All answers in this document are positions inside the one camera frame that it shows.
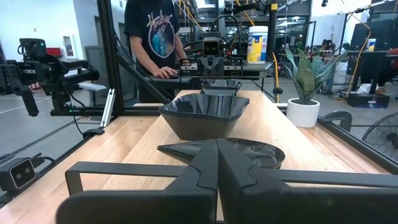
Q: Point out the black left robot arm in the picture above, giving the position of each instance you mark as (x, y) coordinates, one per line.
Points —
(231, 34)

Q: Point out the small black table-level camera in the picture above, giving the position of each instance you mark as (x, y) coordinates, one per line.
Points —
(21, 174)

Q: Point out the black floor box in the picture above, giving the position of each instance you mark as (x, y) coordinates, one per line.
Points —
(368, 101)

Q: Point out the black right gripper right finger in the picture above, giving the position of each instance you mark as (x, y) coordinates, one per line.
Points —
(280, 205)

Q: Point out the white wipes canister yellow label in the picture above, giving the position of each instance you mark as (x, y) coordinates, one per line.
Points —
(371, 45)
(257, 46)

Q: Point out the red tool cart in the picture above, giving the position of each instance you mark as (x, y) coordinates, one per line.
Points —
(54, 52)

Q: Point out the black aluminium rig frame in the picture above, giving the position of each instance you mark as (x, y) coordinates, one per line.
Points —
(107, 46)

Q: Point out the black floor fan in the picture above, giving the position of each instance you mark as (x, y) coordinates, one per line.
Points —
(385, 137)

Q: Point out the black desk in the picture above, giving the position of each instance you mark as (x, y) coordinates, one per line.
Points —
(258, 67)
(370, 62)

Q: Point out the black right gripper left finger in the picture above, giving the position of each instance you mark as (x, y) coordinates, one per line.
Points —
(186, 205)

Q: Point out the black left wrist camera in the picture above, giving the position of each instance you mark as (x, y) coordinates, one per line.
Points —
(211, 47)

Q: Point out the black wavy square bowl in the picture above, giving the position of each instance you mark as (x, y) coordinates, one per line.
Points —
(202, 105)
(202, 130)

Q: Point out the person's hand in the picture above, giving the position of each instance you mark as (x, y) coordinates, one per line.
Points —
(164, 72)

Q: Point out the white wall cabinet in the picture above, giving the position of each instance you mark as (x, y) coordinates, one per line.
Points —
(69, 46)

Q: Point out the wooden riser shelf black legs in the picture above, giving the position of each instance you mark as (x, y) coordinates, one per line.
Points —
(267, 124)

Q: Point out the snake plant in white pot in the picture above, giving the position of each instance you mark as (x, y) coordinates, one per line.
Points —
(303, 115)

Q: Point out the person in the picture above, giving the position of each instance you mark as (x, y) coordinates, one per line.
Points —
(146, 31)

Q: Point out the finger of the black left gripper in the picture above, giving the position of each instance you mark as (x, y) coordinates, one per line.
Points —
(217, 68)
(203, 68)

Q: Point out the person's forearm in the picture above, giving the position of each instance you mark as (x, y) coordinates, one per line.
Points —
(181, 43)
(144, 56)

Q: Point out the small black teardrop plate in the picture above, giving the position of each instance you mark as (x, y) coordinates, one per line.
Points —
(258, 152)

